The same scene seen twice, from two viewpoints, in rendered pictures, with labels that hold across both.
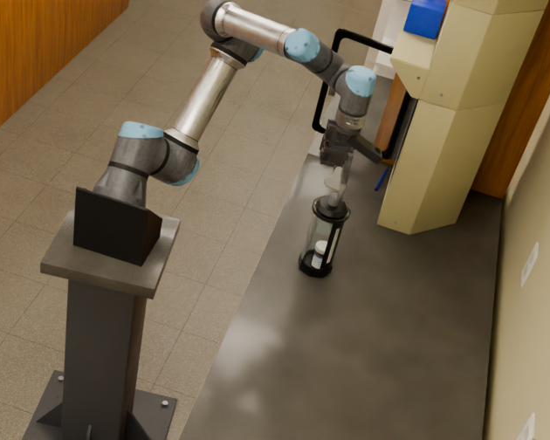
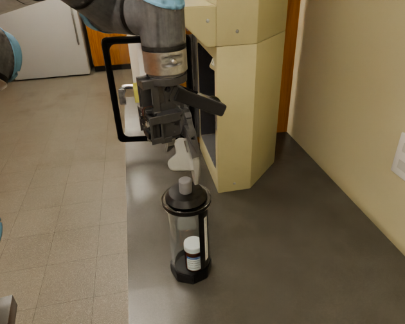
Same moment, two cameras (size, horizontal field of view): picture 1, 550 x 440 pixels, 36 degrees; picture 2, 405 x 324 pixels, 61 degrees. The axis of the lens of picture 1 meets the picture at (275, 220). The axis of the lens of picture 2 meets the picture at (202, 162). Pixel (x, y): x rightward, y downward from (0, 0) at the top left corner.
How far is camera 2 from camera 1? 160 cm
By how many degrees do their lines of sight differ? 16
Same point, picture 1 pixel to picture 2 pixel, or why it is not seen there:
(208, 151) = (60, 201)
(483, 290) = (344, 205)
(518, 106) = not seen: hidden behind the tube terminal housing
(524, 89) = not seen: hidden behind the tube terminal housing
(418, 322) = (331, 272)
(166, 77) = (15, 169)
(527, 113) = (285, 53)
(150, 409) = not seen: outside the picture
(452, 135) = (259, 74)
